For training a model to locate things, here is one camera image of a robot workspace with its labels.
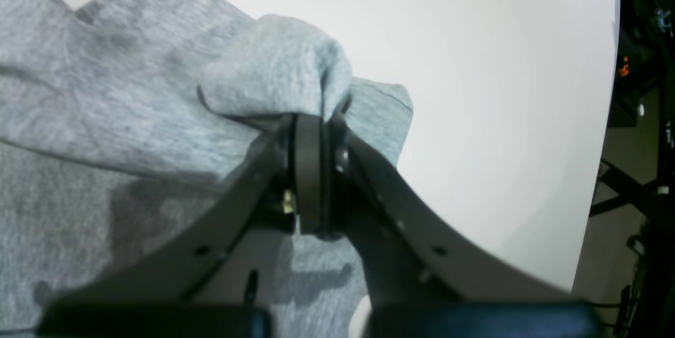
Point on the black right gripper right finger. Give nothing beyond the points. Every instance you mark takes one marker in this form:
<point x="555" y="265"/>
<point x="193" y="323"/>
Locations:
<point x="424" y="278"/>

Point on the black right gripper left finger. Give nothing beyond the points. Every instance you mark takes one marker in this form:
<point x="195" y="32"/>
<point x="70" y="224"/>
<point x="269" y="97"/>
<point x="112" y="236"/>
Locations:
<point x="215" y="279"/>

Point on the grey T-shirt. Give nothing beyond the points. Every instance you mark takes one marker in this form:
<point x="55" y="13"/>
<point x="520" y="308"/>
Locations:
<point x="123" y="120"/>

